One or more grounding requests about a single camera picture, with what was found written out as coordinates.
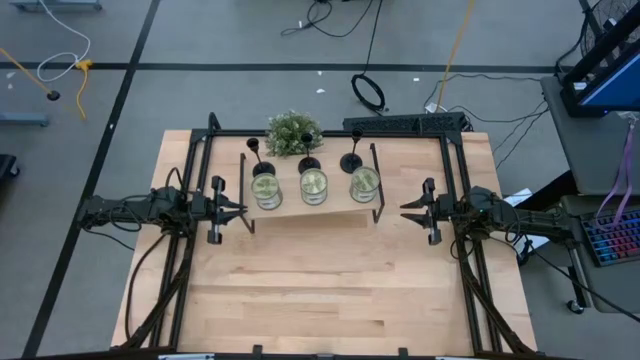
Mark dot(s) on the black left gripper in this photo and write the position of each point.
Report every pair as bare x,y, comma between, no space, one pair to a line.
210,210

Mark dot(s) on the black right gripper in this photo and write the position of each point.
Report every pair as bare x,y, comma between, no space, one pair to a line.
445,207

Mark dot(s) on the glass jar candle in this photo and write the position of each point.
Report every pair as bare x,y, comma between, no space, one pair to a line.
265,187
365,180
314,182

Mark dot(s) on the black candle stick holder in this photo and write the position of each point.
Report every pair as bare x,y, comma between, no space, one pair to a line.
263,169
351,162
309,164

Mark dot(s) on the wooden shelf riser black legs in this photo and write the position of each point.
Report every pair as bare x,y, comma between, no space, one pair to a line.
340,207

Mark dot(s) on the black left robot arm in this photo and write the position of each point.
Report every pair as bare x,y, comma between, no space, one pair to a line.
150,207

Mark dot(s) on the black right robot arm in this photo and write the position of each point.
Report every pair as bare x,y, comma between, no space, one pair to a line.
525,217

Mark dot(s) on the artificial green potted plant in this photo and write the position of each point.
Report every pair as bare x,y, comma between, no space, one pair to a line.
290,132

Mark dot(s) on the white paper sheet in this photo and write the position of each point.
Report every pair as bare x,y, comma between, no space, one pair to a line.
520,196

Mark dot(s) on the white power adapter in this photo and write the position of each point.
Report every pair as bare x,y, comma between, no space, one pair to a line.
431,107

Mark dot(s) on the black caster wheel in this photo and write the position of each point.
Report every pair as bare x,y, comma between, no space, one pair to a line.
575,306

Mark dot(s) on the grey side desk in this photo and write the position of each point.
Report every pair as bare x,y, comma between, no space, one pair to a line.
600,145

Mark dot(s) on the backlit rainbow keyboard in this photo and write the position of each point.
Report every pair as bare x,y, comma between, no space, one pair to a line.
615,240

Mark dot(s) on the grey keyboard desk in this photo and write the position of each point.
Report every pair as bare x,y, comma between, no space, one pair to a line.
615,285

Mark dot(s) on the grey stand base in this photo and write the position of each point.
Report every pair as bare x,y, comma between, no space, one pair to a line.
75,5
25,119

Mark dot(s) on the black floor object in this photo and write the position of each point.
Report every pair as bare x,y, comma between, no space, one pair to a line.
6,167

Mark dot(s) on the computer monitor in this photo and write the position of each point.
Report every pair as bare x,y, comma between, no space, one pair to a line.
615,85

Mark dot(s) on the black fan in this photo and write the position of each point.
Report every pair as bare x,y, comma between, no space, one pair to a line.
607,12

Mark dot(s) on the black metal table frame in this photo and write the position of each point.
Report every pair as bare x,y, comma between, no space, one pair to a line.
400,134

